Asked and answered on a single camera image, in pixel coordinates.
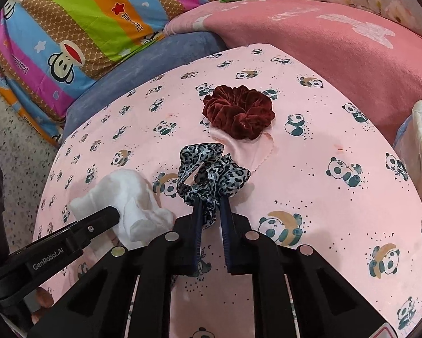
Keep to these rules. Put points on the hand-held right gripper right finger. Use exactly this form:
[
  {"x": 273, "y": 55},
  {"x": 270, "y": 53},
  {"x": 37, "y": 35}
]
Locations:
[{"x": 225, "y": 218}]

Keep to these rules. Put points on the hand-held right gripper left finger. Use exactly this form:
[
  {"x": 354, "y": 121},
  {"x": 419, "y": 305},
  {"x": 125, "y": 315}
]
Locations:
[{"x": 196, "y": 214}]

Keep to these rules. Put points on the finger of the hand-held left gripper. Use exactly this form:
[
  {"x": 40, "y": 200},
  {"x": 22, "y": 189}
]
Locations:
[{"x": 98, "y": 220}]

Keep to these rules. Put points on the leopard print scrunchie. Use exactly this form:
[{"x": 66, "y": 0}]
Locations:
[{"x": 214, "y": 179}]

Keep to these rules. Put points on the pale grey sock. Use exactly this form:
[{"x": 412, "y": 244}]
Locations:
[{"x": 126, "y": 190}]

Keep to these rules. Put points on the person's left hand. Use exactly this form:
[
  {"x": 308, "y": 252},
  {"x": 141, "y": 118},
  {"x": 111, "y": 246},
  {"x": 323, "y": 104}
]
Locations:
[{"x": 45, "y": 297}]

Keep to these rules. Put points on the small pink cloth piece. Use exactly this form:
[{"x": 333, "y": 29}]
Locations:
[{"x": 246, "y": 151}]

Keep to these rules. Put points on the dark red velvet scrunchie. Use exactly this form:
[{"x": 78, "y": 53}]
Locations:
[{"x": 239, "y": 109}]

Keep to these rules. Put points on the pink panda print cloth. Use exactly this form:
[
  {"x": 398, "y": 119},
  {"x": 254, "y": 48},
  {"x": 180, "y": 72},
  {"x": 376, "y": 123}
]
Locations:
[{"x": 337, "y": 200}]

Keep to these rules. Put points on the blue cushion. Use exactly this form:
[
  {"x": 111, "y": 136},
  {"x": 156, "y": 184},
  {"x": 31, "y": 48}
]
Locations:
[{"x": 126, "y": 74}]

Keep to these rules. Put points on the pink blanket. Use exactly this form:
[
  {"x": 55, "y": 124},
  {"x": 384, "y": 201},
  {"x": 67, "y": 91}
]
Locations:
[{"x": 320, "y": 52}]

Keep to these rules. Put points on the colourful monkey-print pillow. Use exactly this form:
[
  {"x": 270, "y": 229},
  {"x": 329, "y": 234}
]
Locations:
[{"x": 73, "y": 17}]

